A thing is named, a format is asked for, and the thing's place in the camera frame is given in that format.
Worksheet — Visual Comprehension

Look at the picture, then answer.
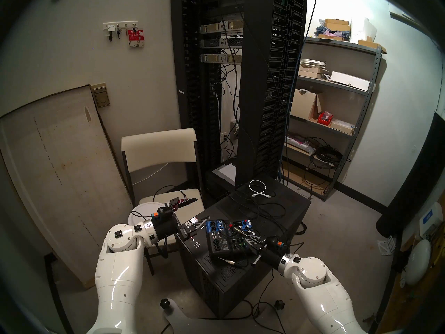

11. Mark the large cardboard panel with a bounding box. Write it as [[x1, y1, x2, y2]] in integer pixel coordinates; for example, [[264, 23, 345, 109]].
[[0, 85, 134, 288]]

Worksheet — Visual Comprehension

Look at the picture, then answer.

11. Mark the black computer tower case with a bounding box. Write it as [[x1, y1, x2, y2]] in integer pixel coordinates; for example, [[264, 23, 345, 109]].
[[174, 177, 312, 319]]

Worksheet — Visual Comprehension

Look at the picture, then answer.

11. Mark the cream folding chair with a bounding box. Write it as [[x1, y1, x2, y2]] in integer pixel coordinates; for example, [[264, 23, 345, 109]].
[[121, 128, 205, 276]]

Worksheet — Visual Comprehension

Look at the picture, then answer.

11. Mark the colourful package pile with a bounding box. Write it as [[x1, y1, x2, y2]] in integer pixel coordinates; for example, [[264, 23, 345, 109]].
[[315, 24, 351, 41]]

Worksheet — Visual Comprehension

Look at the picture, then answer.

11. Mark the thin white cable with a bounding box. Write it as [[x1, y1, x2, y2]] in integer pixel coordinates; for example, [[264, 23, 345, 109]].
[[132, 163, 169, 186]]

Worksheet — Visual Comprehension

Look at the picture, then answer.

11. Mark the white plastic bag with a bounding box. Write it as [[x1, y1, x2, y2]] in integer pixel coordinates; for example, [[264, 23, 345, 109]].
[[351, 17, 378, 43]]

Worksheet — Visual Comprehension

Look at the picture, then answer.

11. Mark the white flat box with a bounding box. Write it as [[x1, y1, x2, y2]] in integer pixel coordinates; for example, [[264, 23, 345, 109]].
[[330, 71, 371, 92]]

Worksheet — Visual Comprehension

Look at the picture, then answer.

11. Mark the white router blue label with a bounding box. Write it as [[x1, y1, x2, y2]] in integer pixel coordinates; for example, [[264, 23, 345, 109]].
[[419, 202, 444, 239]]

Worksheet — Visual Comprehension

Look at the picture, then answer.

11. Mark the beige box stack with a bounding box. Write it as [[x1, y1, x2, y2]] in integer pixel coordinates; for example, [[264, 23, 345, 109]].
[[298, 66, 327, 79]]

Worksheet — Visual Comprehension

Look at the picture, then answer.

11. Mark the white round plate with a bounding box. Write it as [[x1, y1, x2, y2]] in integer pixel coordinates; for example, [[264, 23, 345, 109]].
[[128, 202, 164, 233]]

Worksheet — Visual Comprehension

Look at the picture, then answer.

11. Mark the white key hook rack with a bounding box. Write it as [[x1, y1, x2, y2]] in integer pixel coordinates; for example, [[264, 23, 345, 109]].
[[103, 21, 139, 41]]

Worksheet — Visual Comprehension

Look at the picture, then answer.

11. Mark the brown cardboard box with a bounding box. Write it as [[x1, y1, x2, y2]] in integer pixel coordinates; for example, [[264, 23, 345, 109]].
[[324, 18, 351, 33]]

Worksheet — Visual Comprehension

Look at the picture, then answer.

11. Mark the pink white package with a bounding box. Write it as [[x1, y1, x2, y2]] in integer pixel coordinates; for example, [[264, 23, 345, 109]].
[[285, 135, 317, 154]]

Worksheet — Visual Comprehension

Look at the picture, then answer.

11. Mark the blue black audio mixer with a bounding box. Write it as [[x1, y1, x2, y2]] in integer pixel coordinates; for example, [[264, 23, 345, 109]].
[[206, 218, 259, 259]]

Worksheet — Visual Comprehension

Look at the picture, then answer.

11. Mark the flat tan box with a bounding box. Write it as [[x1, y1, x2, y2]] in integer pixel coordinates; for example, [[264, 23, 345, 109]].
[[330, 119, 356, 135]]

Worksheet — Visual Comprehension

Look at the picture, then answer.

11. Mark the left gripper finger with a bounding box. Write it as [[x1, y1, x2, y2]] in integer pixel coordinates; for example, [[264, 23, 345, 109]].
[[169, 196, 199, 210], [180, 216, 211, 238]]

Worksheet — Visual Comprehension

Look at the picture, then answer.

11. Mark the grey metal shelving unit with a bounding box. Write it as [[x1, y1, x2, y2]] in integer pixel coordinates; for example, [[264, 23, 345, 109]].
[[280, 36, 387, 201]]

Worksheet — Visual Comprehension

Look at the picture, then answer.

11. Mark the grey rack-mounted switch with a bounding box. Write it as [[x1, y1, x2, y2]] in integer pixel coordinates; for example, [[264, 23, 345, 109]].
[[201, 38, 243, 49], [201, 53, 242, 64], [200, 19, 243, 34]]

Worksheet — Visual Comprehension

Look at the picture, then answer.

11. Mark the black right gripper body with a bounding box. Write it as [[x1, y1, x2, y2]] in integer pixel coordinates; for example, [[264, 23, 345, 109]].
[[252, 237, 289, 271]]

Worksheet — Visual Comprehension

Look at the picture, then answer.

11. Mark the beige wall control plate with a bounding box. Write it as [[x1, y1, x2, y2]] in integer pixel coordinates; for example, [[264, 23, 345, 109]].
[[91, 83, 111, 108]]

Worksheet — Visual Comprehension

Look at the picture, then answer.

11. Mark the black cable bundle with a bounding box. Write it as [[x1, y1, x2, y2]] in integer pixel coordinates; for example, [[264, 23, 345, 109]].
[[306, 137, 351, 168]]

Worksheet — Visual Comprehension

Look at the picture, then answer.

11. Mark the open cardboard box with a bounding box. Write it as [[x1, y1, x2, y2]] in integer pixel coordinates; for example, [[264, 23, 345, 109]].
[[290, 88, 325, 121]]

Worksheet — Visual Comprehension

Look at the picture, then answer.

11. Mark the grey flat box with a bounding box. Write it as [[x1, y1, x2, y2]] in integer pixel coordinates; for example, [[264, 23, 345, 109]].
[[212, 164, 237, 182]]

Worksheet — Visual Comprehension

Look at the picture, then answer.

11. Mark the thin black cable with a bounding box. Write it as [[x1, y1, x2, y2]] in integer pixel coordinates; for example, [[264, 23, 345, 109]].
[[153, 185, 178, 202]]

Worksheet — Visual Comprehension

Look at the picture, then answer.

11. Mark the white oval device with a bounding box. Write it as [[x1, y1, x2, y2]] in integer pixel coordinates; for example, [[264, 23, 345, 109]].
[[404, 239, 431, 286]]

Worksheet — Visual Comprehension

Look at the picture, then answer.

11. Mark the black server rack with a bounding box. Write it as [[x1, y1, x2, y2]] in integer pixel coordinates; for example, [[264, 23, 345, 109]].
[[170, 0, 308, 198]]

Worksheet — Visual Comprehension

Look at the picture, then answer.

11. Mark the white coiled usb cable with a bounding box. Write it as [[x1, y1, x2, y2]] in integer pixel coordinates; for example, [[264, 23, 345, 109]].
[[249, 180, 272, 199]]

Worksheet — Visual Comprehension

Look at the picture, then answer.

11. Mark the white wire bracket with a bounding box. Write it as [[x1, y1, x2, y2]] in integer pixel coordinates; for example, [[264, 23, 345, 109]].
[[375, 235, 397, 255]]

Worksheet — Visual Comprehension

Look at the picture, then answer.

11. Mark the black cable silver jack plug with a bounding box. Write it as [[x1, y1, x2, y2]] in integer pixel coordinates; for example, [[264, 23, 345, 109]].
[[218, 257, 249, 268]]

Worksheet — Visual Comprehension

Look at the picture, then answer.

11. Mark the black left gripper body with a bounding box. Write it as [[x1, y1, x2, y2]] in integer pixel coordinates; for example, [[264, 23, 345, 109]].
[[152, 213, 182, 238]]

